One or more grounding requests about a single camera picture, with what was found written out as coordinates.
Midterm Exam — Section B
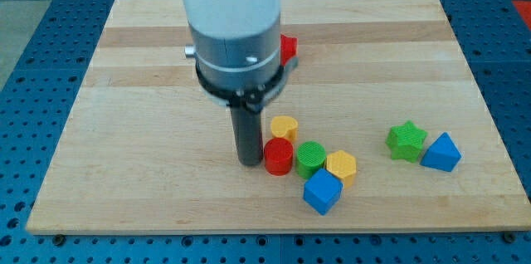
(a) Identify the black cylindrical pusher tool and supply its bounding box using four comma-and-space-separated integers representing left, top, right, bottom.
231, 107, 263, 166

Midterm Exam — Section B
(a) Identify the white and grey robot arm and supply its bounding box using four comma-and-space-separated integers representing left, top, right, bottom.
183, 0, 298, 166

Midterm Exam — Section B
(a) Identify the yellow heart block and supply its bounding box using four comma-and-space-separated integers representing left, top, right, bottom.
270, 115, 299, 144

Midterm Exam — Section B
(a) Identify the red star block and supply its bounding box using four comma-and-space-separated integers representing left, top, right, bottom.
280, 34, 298, 66

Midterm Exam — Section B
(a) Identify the green star block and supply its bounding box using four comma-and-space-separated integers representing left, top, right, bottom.
385, 120, 427, 163

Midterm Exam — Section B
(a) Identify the red cylinder block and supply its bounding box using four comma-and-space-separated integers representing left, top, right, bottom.
264, 138, 294, 176

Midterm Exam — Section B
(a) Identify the green cylinder block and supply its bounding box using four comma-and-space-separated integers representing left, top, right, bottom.
295, 141, 326, 179

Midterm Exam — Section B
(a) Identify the blue cube block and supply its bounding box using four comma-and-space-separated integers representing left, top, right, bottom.
303, 169, 343, 215

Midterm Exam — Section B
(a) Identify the yellow hexagon block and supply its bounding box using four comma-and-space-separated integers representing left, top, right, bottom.
325, 150, 357, 188

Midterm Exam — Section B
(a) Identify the wooden board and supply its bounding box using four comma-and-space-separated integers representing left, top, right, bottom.
27, 0, 530, 235

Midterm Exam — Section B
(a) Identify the blue triangle block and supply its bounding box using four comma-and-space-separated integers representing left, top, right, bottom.
420, 132, 462, 172

